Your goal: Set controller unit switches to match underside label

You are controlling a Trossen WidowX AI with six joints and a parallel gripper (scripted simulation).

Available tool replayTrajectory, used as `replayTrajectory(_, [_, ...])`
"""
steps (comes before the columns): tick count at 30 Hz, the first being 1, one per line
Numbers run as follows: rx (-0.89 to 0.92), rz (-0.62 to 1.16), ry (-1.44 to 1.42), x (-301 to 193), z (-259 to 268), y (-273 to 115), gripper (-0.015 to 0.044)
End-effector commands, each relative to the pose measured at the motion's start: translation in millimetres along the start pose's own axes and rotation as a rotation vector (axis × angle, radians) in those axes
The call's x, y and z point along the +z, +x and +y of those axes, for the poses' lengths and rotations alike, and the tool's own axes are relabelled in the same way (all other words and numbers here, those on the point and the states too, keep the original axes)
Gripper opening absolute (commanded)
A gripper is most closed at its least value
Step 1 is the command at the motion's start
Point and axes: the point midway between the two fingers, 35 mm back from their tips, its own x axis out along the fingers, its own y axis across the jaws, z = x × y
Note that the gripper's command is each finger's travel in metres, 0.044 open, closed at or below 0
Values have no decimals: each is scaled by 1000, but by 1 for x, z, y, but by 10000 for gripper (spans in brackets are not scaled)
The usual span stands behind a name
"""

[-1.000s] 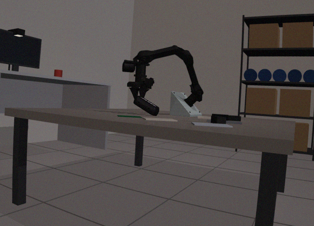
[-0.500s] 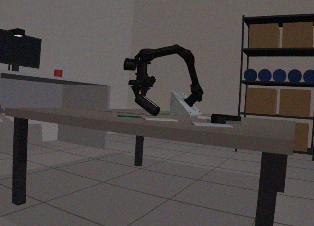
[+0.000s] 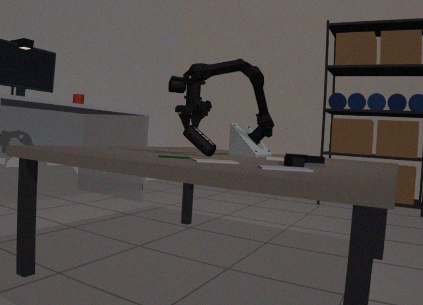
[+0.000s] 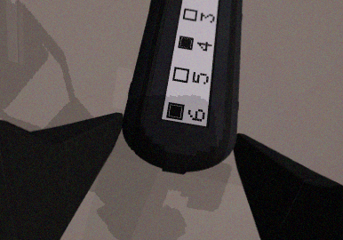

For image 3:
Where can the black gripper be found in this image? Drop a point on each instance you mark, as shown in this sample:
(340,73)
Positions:
(186,110)

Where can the dark grey rocker switch panel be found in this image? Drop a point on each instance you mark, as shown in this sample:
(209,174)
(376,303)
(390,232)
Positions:
(197,138)

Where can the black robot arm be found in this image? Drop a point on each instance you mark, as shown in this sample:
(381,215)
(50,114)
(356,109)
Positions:
(200,72)

